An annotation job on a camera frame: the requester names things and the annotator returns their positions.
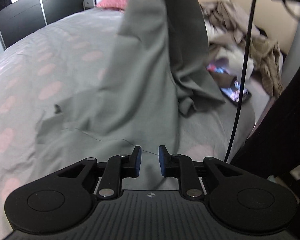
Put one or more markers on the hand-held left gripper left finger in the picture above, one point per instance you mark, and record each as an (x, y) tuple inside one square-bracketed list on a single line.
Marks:
[(138, 161)]

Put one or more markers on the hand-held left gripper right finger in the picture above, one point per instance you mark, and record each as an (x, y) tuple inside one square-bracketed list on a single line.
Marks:
[(161, 161)]

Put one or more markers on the light grey-blue shirt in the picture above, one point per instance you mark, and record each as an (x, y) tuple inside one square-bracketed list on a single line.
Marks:
[(140, 80)]

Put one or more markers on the beige padded headboard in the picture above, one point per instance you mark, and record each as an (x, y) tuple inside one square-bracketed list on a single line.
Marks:
[(272, 25)]

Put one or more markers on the taupe garment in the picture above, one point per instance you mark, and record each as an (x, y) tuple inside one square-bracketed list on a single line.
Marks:
[(230, 17)]

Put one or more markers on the brown striped garment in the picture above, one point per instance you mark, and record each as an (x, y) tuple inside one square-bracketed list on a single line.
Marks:
[(267, 62)]

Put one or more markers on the smartphone with lit screen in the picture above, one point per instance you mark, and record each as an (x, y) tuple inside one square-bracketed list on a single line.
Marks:
[(236, 92)]

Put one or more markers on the person's dark clothing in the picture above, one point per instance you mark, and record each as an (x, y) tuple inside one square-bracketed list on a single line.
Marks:
[(277, 130)]

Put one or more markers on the bed with polka dot sheet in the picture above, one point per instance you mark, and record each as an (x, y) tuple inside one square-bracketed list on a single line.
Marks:
[(40, 67)]

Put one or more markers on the white nightstand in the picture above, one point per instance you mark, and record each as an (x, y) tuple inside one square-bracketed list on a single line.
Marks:
[(88, 2)]

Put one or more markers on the black sliding wardrobe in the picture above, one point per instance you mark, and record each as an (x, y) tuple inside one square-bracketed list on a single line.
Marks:
[(20, 17)]

